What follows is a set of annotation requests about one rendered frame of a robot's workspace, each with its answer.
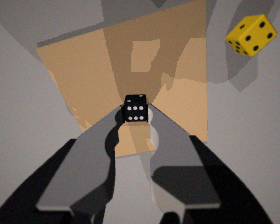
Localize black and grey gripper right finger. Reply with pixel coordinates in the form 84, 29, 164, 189
146, 103, 273, 224

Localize yellow die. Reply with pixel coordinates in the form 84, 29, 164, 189
226, 14, 277, 57

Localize black die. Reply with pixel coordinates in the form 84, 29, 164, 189
124, 94, 147, 122

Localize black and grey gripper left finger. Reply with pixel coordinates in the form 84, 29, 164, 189
0, 104, 126, 224

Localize tan flat mat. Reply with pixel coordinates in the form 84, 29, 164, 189
36, 0, 207, 157

